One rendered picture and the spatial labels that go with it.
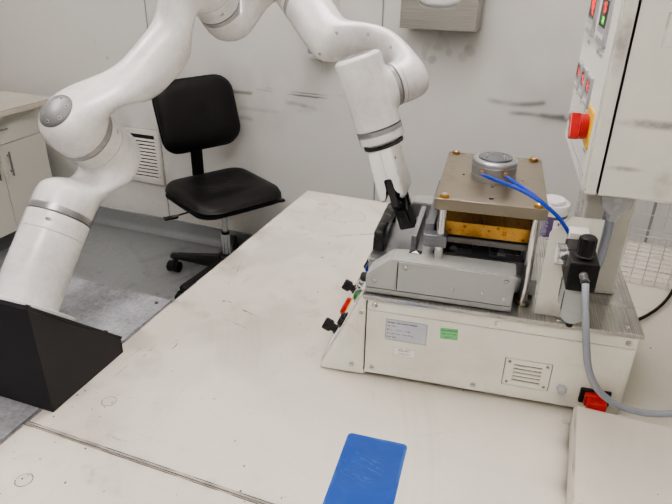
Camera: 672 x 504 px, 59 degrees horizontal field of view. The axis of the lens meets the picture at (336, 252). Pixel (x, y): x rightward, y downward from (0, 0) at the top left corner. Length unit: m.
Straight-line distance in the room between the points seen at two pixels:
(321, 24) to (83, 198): 0.56
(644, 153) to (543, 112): 1.71
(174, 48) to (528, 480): 1.02
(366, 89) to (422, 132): 1.69
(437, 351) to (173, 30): 0.81
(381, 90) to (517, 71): 1.60
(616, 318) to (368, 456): 0.47
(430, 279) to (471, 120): 1.72
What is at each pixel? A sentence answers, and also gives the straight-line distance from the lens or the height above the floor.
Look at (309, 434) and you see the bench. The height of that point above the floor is 0.75.
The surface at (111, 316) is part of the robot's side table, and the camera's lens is 1.40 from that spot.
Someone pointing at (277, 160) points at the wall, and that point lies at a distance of 3.04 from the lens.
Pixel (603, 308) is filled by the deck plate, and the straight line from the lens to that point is 1.13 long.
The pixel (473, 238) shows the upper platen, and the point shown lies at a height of 1.03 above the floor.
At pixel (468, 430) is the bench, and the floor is 0.75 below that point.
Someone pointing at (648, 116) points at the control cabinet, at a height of 1.27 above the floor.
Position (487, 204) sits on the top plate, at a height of 1.11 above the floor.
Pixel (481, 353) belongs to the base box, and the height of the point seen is 0.84.
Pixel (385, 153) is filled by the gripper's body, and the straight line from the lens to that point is 1.09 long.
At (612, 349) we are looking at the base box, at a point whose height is 0.89.
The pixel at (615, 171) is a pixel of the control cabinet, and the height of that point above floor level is 1.19.
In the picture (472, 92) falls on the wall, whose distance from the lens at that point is 2.67.
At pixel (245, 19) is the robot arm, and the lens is 1.39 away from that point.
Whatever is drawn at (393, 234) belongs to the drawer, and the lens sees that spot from 1.19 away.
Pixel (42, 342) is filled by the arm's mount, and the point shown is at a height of 0.89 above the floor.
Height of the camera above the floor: 1.47
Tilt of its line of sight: 27 degrees down
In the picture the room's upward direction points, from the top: 1 degrees clockwise
